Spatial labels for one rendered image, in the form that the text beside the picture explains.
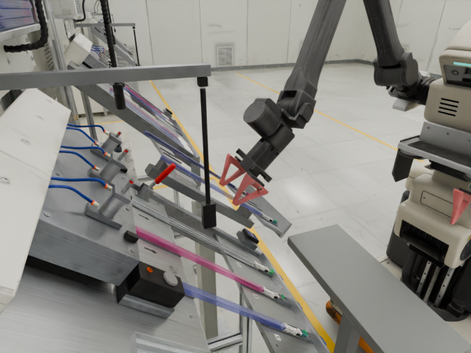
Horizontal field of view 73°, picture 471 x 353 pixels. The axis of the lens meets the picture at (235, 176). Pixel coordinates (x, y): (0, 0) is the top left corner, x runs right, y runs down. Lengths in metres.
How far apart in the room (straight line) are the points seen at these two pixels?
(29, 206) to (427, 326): 1.05
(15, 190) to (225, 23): 8.29
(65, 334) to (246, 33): 8.56
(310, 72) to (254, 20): 8.09
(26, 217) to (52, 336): 0.12
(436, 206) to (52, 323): 1.13
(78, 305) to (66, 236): 0.08
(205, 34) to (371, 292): 7.74
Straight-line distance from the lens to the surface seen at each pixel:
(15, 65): 0.61
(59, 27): 1.43
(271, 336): 0.70
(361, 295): 1.16
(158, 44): 8.21
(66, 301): 0.42
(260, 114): 0.66
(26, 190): 0.39
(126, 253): 0.43
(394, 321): 1.12
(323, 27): 0.81
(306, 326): 0.87
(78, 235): 0.41
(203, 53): 8.44
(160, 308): 0.48
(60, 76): 0.41
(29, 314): 0.39
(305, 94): 0.75
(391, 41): 1.07
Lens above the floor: 1.41
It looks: 28 degrees down
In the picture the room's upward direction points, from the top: straight up
